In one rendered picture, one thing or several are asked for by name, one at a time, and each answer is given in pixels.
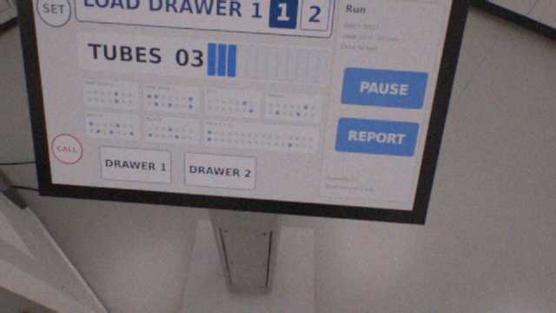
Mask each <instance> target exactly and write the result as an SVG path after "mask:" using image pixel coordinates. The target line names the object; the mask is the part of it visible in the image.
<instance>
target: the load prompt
mask: <svg viewBox="0 0 556 313"><path fill-rule="evenodd" d="M73 1H74V12H75V23H102V24H116V25H129V26H143V27H157V28H171V29H185V30H212V31H226V33H240V34H253V35H267V36H281V37H307V38H321V39H332V33H333V24H334V7H335V0H73Z"/></svg>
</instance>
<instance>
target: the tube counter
mask: <svg viewBox="0 0 556 313"><path fill-rule="evenodd" d="M330 49H331V48H322V47H308V46H294V45H281V44H267V43H242V42H228V41H214V40H201V39H187V38H173V76H176V77H201V78H214V79H228V80H241V81H254V82H267V83H292V84H306V85H319V86H327V82H328V66H329V58H330Z"/></svg>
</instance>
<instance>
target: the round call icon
mask: <svg viewBox="0 0 556 313"><path fill-rule="evenodd" d="M49 139H50V155H51V163H52V164H62V165H75V166H85V161H84V148H83V133H72V134H71V132H59V131H49Z"/></svg>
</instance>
